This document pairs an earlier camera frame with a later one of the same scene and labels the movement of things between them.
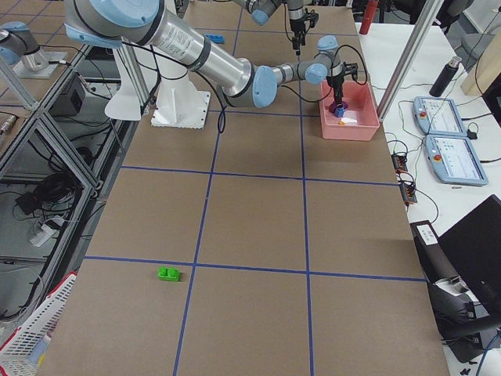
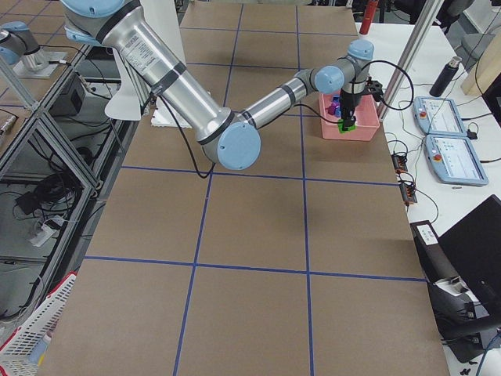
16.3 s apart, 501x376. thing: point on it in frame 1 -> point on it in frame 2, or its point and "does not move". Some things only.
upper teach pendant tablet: (436, 116) does not move
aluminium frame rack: (57, 160) does not move
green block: (169, 273) -> (341, 128)
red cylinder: (370, 9) does not move
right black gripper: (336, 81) -> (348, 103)
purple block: (333, 106) does not move
